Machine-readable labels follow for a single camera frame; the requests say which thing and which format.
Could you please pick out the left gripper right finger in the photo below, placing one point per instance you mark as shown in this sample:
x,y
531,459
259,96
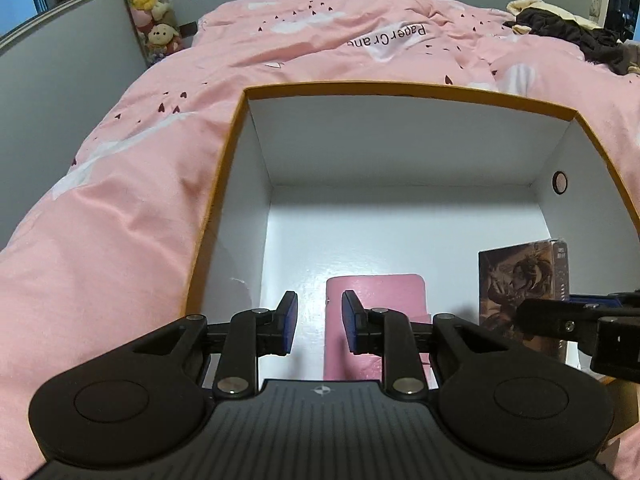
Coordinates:
x,y
494,398

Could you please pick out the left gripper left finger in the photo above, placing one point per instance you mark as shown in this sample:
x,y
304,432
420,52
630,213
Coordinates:
x,y
146,399

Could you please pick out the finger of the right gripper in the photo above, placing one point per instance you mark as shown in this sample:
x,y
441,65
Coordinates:
x,y
562,319
629,300

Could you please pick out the anime art card box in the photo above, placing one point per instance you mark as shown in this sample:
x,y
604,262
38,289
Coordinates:
x,y
511,274

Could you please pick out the pink bed quilt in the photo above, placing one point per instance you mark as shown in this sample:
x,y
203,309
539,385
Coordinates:
x,y
107,253

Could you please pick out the dark clothes pile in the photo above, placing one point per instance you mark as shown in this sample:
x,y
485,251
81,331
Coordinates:
x,y
598,44

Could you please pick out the orange cardboard box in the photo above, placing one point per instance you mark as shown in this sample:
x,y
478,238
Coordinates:
x,y
380,178

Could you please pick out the plush toys hanging stack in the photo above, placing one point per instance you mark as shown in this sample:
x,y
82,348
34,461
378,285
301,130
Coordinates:
x,y
156,28

